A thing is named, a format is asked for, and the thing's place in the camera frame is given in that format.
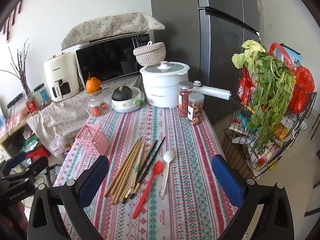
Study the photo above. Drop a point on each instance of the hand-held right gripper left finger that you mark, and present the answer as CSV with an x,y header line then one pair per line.
x,y
95,180

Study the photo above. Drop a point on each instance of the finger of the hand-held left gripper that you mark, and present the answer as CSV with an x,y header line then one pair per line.
x,y
16,158
35,165

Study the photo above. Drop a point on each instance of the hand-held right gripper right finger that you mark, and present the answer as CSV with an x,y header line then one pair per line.
x,y
227,182

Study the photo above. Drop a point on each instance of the pile of wooden chopsticks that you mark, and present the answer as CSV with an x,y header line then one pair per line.
x,y
125,170

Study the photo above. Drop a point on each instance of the pink utensil basket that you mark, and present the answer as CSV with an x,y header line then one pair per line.
x,y
93,138

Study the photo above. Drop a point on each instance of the red plastic spoon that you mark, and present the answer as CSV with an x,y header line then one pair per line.
x,y
150,182

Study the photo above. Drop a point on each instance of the black chopstick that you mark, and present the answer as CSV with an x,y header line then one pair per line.
x,y
150,163
148,155

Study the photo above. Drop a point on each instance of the white plastic spoon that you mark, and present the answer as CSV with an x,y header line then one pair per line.
x,y
167,170

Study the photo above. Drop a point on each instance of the clear plastic bag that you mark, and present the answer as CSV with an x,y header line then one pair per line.
x,y
58,145

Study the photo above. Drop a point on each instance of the striped patterned tablecloth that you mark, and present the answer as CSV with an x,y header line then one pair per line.
x,y
195,180

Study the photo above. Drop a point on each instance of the small-flower table cover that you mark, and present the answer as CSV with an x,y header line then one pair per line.
x,y
65,120

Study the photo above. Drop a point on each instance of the red label jar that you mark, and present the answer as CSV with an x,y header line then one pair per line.
x,y
32,105

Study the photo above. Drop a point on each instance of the blue label jar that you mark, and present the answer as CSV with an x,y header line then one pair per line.
x,y
43,96

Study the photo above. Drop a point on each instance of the small tangerine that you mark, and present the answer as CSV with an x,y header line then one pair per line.
x,y
103,105
96,111

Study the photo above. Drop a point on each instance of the glass jar with wooden lid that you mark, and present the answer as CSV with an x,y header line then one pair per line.
x,y
96,101

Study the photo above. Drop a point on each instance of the jar of dried fruit slices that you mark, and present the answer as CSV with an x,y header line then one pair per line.
x,y
195,110

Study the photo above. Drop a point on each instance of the green pumpkin in bowl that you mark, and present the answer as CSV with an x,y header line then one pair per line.
x,y
127,106

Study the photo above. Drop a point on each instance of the dark green pumpkin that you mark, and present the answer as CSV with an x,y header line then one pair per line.
x,y
122,94

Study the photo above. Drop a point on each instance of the dried twigs in vase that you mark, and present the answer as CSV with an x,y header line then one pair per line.
x,y
21,67

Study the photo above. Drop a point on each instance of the white cylindrical handheld device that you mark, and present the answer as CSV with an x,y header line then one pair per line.
x,y
215,91

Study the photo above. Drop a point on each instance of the jar of red dried fruit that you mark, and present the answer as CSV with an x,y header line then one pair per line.
x,y
185,100

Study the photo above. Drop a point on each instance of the large orange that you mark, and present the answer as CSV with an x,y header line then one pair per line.
x,y
93,84

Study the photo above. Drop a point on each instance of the red snack packet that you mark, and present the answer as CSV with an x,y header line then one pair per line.
x,y
246,85

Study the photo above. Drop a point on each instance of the leafy green vegetable bunch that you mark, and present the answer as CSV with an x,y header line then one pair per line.
x,y
270,92

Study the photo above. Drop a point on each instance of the cream air fryer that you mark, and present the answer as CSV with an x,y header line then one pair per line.
x,y
62,67

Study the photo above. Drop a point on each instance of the white electric pot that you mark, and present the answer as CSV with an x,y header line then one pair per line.
x,y
162,87

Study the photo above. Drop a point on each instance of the red plastic bag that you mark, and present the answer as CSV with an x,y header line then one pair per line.
x,y
302,90

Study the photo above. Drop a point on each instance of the black microwave oven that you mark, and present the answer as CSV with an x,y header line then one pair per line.
x,y
105,55

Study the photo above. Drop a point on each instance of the napa cabbage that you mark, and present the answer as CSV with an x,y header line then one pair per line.
x,y
247,52

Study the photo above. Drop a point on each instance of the woven lidded basket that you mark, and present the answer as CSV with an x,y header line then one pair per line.
x,y
150,53

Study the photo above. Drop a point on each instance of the blue printed box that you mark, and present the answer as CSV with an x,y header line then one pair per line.
x,y
290,56

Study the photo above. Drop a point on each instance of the floral cloth cover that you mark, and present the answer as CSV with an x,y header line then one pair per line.
x,y
107,26

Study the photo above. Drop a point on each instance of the grey refrigerator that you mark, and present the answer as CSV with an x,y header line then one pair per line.
x,y
175,30

